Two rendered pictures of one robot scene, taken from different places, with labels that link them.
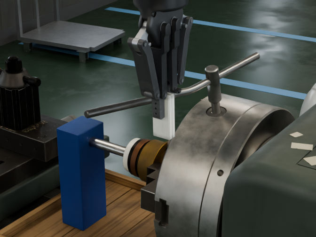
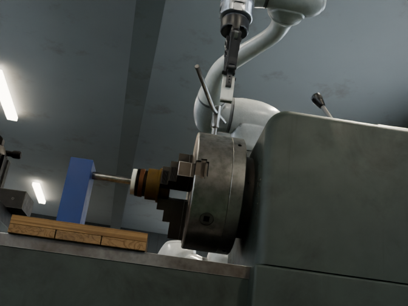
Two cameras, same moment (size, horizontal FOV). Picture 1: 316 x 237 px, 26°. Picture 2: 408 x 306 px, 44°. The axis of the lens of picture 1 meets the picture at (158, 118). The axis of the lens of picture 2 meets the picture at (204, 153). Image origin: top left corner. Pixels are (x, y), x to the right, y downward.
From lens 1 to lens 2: 1.26 m
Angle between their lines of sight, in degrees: 60
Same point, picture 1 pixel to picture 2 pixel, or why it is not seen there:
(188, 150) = (214, 138)
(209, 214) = (239, 163)
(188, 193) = (222, 154)
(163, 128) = (229, 94)
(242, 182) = (283, 115)
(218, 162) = (235, 142)
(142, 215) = not seen: hidden behind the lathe
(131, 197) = not seen: hidden behind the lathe
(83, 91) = not seen: outside the picture
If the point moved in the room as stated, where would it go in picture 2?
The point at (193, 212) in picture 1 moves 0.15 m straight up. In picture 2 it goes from (227, 163) to (233, 109)
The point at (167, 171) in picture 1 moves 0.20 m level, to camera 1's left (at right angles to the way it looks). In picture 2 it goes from (204, 145) to (138, 115)
